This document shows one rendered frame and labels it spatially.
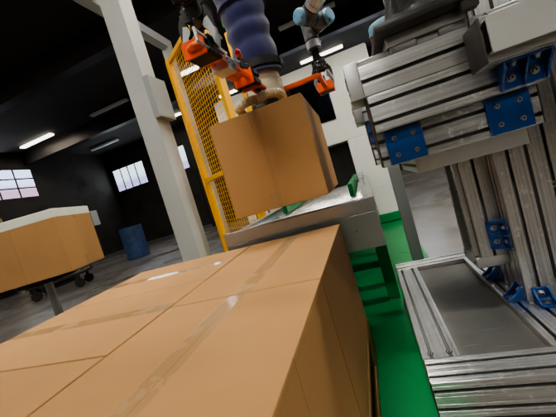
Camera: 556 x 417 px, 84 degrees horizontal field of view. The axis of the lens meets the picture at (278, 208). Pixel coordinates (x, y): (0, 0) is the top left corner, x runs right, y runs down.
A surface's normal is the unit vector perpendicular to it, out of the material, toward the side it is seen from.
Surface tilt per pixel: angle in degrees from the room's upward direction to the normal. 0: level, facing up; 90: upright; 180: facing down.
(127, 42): 90
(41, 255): 90
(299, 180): 90
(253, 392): 0
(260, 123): 90
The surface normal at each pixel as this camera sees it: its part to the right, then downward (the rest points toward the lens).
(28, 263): 0.07, 0.05
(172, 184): -0.26, 0.15
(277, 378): -0.29, -0.96
